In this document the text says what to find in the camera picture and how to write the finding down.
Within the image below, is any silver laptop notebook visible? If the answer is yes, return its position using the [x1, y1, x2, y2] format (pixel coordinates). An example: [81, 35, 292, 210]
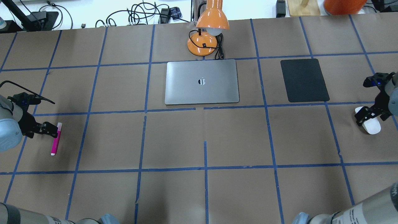
[164, 59, 240, 105]

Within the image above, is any white computer mouse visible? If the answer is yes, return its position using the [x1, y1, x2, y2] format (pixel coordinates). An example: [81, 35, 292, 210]
[361, 117, 381, 135]

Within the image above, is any lamp power cable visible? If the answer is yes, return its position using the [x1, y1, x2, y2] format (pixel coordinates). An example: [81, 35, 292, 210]
[199, 33, 225, 60]

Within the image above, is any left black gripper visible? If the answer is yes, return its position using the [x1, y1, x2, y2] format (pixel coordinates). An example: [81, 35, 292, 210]
[19, 112, 58, 138]

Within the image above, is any pink marker pen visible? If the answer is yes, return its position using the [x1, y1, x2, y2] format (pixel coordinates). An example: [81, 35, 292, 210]
[51, 122, 63, 156]

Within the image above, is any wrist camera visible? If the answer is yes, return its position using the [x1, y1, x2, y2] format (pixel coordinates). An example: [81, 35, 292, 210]
[7, 92, 41, 108]
[363, 72, 395, 89]

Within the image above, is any orange desk lamp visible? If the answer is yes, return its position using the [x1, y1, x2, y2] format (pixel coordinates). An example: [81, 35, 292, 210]
[187, 0, 230, 60]

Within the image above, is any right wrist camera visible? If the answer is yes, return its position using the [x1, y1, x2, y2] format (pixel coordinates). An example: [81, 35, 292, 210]
[363, 72, 395, 89]

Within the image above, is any black power adapter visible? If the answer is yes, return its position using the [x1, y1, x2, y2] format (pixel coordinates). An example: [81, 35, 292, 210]
[275, 0, 286, 18]

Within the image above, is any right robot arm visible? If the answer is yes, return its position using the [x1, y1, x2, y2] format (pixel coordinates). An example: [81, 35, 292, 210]
[292, 72, 398, 224]

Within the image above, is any black mousepad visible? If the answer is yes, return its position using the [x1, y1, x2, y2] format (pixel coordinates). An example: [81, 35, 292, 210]
[280, 58, 330, 103]

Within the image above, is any orange cylindrical container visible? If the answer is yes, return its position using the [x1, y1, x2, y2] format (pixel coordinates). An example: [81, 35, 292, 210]
[323, 0, 367, 15]

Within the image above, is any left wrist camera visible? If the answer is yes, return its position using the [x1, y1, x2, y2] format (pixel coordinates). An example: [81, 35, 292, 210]
[7, 92, 41, 108]

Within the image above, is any wooden stand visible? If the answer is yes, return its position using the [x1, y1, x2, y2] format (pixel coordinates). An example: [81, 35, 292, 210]
[286, 0, 320, 17]

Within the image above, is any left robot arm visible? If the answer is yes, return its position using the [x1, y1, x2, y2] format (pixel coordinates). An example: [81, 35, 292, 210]
[0, 96, 119, 224]

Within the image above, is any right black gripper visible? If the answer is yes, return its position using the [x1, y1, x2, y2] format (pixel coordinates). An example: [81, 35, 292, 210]
[354, 90, 393, 126]

